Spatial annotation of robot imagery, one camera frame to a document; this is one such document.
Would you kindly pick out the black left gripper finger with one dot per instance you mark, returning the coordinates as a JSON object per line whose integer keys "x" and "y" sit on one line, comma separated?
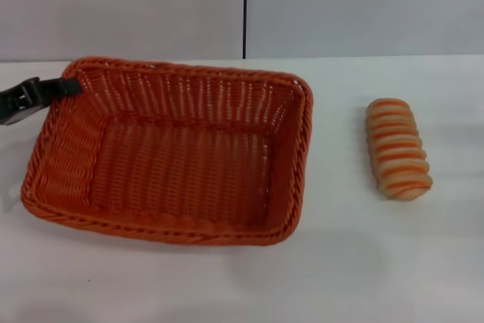
{"x": 62, "y": 86}

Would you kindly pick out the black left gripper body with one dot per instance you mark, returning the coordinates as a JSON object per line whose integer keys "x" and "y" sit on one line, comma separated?
{"x": 19, "y": 105}

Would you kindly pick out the orange woven plastic basket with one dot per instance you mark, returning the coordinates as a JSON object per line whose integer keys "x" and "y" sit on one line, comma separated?
{"x": 181, "y": 164}

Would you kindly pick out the orange striped bread loaf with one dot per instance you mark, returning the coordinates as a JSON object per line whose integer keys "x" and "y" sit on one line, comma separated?
{"x": 397, "y": 149}

